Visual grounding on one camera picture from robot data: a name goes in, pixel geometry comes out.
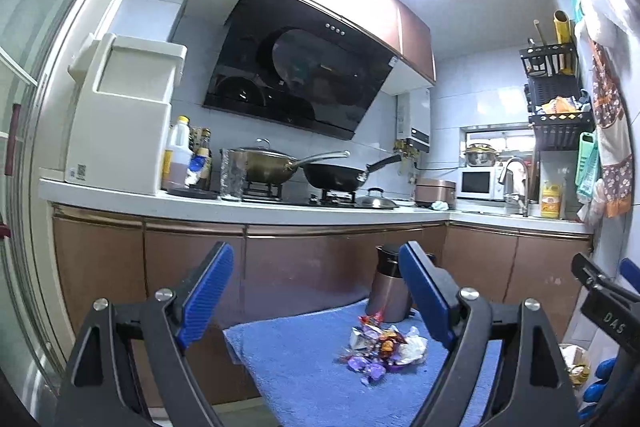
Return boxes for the chrome sink faucet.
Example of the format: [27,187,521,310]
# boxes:
[498,156,529,217]

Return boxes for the gas stove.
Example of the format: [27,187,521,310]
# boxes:
[242,182,374,210]

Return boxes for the purple plastic lid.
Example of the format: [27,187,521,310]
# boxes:
[375,353,409,373]

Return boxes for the red snack wrapper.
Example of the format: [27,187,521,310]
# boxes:
[358,312,383,327]

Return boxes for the black wall dish rack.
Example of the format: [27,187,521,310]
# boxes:
[520,42,594,150]

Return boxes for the white rice dispenser box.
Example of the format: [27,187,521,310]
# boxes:
[64,34,186,195]

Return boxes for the brown lower cabinets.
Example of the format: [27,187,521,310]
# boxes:
[52,205,592,404]

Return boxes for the white small carton box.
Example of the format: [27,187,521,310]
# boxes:
[348,327,374,351]

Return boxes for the white microwave oven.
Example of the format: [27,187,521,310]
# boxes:
[457,166,504,202]

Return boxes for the black range hood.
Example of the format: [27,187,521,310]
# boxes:
[203,0,396,140]

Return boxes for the clear candy wrapper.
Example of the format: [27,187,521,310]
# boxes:
[374,329,406,361]

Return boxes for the glass pot lid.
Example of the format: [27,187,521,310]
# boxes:
[356,187,398,210]

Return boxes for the dark sauce bottle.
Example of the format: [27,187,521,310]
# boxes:
[194,128,212,191]

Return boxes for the white gas water heater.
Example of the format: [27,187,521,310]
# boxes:
[396,88,431,153]

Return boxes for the brown rice cooker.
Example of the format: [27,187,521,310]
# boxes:
[414,178,457,208]

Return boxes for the yellow detergent bottle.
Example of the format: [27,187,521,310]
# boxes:
[539,181,562,219]

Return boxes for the floral hanging apron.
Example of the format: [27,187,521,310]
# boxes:
[589,40,634,218]

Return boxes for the purple wrapper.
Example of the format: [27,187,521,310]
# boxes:
[346,355,387,386]

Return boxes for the brass wok with lid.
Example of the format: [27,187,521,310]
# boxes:
[228,139,350,185]

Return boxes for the black frying pan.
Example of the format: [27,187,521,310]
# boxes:
[304,154,402,193]

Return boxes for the white oil jug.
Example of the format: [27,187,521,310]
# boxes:
[160,115,192,191]

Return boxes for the bag of rubbish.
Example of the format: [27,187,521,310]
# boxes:
[559,343,591,389]

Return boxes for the steel pot on microwave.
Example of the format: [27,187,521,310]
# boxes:
[464,143,498,167]

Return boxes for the white tissue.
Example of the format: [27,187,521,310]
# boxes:
[397,326,427,366]

